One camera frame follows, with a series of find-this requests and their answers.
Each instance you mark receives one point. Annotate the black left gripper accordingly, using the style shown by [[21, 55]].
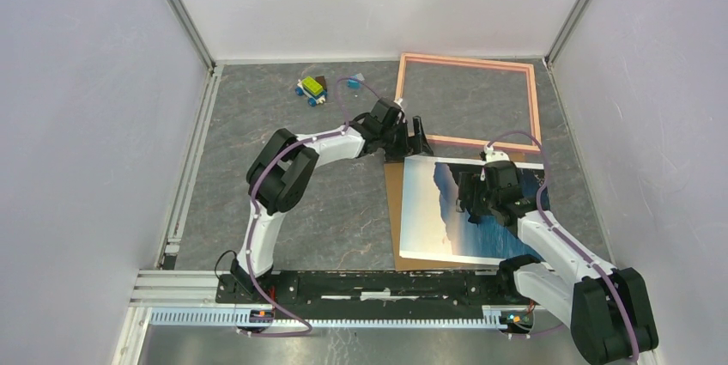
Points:
[[410, 147]]

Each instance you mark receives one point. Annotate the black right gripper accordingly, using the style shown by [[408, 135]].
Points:
[[470, 183]]

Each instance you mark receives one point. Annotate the brown cardboard backing board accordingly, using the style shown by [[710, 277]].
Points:
[[392, 220]]

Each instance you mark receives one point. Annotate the mountain landscape photo print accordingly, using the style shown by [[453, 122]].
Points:
[[426, 214]]

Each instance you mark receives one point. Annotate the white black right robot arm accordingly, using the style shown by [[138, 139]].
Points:
[[606, 309]]

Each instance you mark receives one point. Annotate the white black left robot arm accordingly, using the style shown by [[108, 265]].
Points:
[[280, 175]]

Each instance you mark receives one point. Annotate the blue grey toy block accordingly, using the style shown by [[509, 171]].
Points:
[[355, 81]]

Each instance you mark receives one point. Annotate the blue green toy car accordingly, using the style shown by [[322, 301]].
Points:
[[312, 90]]

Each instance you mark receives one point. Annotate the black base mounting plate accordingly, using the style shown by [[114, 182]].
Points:
[[371, 295]]

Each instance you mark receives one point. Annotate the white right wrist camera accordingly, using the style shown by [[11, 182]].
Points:
[[490, 154]]

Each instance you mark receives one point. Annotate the pink wooden picture frame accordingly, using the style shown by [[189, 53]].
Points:
[[469, 101]]

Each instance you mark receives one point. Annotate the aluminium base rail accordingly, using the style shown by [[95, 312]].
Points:
[[188, 298]]

